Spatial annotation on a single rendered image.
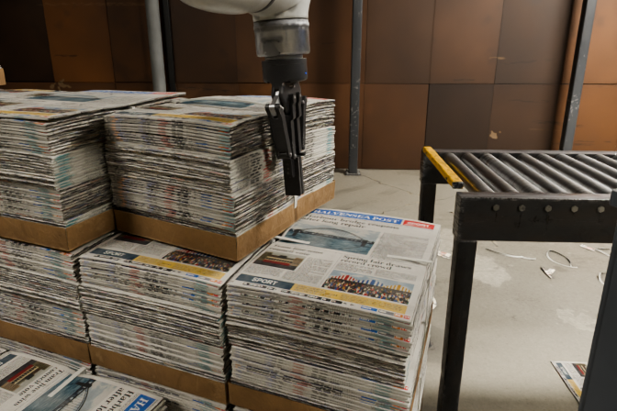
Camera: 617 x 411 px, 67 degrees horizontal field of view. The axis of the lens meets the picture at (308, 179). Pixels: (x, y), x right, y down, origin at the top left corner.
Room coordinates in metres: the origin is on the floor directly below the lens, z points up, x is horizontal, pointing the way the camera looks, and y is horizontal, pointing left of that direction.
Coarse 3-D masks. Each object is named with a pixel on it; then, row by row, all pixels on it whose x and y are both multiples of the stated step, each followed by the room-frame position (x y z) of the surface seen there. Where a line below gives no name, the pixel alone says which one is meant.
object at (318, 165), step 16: (208, 96) 1.06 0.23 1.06; (224, 96) 1.07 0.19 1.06; (240, 96) 1.07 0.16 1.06; (256, 96) 1.08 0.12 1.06; (320, 112) 0.96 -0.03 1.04; (320, 128) 0.96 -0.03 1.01; (320, 144) 0.96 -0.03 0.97; (304, 160) 0.89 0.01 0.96; (320, 160) 0.94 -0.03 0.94; (304, 176) 0.88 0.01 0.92; (320, 176) 0.95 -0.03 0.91; (304, 192) 0.89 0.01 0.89
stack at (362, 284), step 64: (0, 256) 0.79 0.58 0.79; (64, 256) 0.74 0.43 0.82; (128, 256) 0.72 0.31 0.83; (192, 256) 0.72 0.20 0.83; (256, 256) 0.72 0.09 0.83; (320, 256) 0.72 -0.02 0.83; (384, 256) 0.73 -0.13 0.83; (64, 320) 0.75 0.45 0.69; (128, 320) 0.69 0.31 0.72; (192, 320) 0.64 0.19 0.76; (256, 320) 0.61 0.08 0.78; (320, 320) 0.58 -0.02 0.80; (384, 320) 0.55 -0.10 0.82; (128, 384) 0.71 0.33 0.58; (256, 384) 0.61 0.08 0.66; (320, 384) 0.57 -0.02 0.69; (384, 384) 0.54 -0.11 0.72
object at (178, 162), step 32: (128, 128) 0.80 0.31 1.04; (160, 128) 0.77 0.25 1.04; (192, 128) 0.73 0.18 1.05; (224, 128) 0.70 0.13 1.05; (256, 128) 0.76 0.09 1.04; (128, 160) 0.79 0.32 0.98; (160, 160) 0.76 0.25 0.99; (192, 160) 0.72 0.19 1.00; (224, 160) 0.70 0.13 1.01; (256, 160) 0.75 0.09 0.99; (128, 192) 0.79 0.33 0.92; (160, 192) 0.76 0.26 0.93; (192, 192) 0.73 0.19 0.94; (224, 192) 0.69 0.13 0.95; (256, 192) 0.74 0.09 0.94; (192, 224) 0.73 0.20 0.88; (224, 224) 0.69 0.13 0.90; (256, 224) 0.74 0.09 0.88
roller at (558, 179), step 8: (520, 160) 1.57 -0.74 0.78; (528, 160) 1.52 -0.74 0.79; (536, 160) 1.50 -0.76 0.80; (536, 168) 1.44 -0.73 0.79; (544, 168) 1.40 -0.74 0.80; (544, 176) 1.37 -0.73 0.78; (552, 176) 1.33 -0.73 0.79; (560, 176) 1.31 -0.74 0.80; (560, 184) 1.27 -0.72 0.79; (568, 184) 1.24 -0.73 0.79; (576, 184) 1.22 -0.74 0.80; (568, 192) 1.22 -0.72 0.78; (576, 192) 1.19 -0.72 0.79; (584, 192) 1.17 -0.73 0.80
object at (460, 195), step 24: (456, 192) 1.16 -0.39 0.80; (480, 192) 1.16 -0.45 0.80; (456, 216) 1.14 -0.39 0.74; (480, 216) 1.11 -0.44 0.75; (504, 216) 1.11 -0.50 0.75; (528, 216) 1.11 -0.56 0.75; (552, 216) 1.11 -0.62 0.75; (576, 216) 1.10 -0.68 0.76; (600, 216) 1.10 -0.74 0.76; (480, 240) 1.11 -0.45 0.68; (504, 240) 1.11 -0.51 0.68; (528, 240) 1.11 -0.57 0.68; (552, 240) 1.10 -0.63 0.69; (576, 240) 1.10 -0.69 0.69; (600, 240) 1.10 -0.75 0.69
